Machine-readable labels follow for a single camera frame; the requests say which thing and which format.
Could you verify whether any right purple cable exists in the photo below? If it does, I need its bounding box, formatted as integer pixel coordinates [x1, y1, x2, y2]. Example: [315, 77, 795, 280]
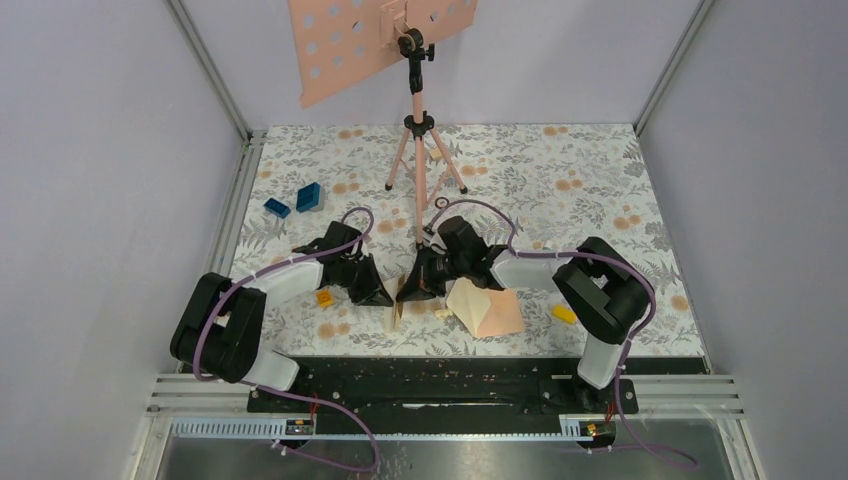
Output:
[423, 199, 700, 472]

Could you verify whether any purple cable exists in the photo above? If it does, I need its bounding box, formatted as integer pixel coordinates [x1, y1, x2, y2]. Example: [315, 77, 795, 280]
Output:
[423, 199, 700, 472]
[192, 207, 384, 473]

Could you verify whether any large blue toy brick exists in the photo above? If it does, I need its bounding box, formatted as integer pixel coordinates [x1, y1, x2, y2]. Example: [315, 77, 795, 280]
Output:
[296, 182, 325, 213]

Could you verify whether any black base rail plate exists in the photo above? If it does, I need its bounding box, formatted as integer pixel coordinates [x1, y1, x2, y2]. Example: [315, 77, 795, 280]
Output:
[237, 357, 643, 435]

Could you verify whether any floral patterned table mat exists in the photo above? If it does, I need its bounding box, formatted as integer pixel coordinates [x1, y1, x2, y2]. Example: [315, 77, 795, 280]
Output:
[231, 124, 705, 357]

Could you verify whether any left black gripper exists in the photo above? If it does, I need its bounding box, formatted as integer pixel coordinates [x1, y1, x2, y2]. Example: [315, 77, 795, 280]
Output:
[337, 252, 394, 307]

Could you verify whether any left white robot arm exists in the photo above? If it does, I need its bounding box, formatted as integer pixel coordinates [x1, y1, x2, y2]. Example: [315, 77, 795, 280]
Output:
[169, 221, 394, 411]

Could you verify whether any pink perforated music stand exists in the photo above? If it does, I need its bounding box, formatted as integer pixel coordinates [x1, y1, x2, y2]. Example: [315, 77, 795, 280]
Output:
[286, 0, 480, 253]

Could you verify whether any orange square toy brick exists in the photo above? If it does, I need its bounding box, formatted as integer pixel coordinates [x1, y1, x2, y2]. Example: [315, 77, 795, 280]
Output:
[315, 289, 335, 308]

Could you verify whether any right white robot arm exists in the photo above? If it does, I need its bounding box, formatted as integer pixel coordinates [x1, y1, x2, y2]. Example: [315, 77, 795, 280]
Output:
[396, 216, 657, 412]

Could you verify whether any small blue toy brick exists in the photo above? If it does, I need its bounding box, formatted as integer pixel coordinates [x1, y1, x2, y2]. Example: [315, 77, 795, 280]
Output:
[263, 198, 291, 220]

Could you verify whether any tan paper envelope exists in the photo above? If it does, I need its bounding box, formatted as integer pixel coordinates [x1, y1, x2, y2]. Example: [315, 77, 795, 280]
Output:
[446, 278, 526, 339]

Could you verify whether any beige lined letter paper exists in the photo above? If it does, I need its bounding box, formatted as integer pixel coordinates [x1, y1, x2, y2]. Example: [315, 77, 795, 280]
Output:
[382, 274, 406, 334]

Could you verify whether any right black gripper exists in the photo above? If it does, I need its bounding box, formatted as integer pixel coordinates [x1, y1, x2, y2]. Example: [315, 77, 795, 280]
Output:
[397, 245, 469, 303]

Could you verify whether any yellow toy brick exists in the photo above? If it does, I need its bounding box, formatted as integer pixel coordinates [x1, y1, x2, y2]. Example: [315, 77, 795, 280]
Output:
[551, 305, 578, 325]

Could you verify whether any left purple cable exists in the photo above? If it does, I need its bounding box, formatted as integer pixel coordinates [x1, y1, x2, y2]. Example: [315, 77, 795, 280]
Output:
[192, 207, 384, 473]

